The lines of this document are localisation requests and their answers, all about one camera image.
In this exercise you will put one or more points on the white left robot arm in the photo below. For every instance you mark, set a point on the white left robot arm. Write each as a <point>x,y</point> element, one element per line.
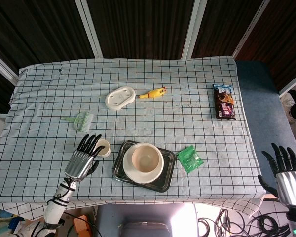
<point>55,209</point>

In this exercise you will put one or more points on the green cleaning brush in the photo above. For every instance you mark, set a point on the green cleaning brush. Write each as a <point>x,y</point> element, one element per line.
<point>84,122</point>

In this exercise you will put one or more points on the white partition post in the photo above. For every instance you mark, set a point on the white partition post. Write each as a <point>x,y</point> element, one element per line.
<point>193,29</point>
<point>292,86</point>
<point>90,29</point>
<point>250,29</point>
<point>2,66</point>

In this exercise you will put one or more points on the white paper cup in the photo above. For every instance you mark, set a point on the white paper cup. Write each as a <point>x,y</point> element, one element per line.
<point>105,150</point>

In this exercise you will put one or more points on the orange box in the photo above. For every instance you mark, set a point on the orange box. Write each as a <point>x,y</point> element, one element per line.
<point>82,225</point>

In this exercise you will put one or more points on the beige bowl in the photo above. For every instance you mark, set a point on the beige bowl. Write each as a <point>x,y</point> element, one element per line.
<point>146,159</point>

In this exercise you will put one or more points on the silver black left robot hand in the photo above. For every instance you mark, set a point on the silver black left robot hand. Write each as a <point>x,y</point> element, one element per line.
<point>80,164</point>

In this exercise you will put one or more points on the checked tablecloth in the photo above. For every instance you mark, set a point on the checked tablecloth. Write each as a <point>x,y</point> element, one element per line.
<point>39,148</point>

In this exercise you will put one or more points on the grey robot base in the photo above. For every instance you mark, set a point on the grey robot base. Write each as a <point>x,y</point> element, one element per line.
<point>138,219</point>

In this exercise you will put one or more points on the white paper plate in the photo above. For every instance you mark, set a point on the white paper plate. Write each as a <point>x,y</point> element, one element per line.
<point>135,176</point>

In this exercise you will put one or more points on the green sachet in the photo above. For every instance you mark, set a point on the green sachet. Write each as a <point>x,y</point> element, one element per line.
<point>190,160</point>

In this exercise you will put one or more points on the yellow rubber chicken toy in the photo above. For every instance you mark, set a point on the yellow rubber chicken toy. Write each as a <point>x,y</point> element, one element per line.
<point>151,94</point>

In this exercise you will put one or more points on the white shoe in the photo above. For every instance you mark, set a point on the white shoe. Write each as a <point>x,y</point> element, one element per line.
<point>287,103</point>

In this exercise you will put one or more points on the white oval soap dish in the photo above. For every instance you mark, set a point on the white oval soap dish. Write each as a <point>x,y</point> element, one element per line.
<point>119,97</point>

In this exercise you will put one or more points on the dark brown snack packet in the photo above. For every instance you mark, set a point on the dark brown snack packet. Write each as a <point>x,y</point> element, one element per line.
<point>224,103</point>

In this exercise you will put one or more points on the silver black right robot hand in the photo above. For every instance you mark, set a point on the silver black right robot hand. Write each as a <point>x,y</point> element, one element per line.
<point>291,187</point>

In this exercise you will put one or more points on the stainless steel tray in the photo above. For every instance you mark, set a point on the stainless steel tray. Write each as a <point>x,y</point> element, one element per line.
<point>166,177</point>

